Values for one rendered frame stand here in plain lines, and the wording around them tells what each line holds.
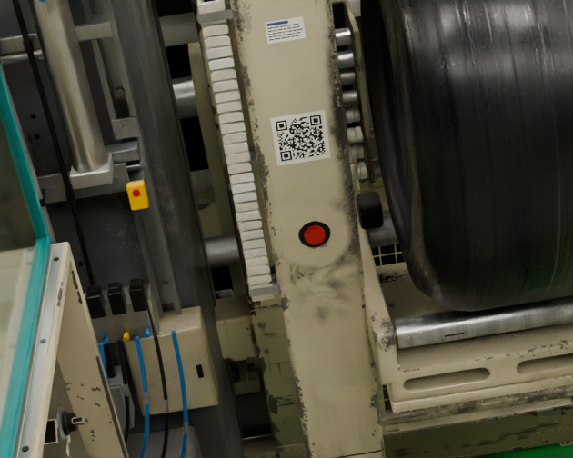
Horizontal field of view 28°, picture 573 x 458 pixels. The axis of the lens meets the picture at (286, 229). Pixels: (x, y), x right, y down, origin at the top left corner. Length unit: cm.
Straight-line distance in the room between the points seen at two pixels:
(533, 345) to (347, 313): 28
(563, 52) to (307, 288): 55
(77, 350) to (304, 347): 47
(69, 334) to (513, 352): 67
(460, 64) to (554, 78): 11
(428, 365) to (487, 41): 53
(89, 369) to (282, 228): 38
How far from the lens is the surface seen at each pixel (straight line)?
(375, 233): 191
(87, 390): 146
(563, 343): 174
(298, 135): 157
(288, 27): 151
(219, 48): 152
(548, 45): 141
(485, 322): 170
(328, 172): 161
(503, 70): 140
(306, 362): 179
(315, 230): 165
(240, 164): 160
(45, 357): 117
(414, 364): 171
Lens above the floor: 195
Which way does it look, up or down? 32 degrees down
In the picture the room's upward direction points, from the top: 9 degrees counter-clockwise
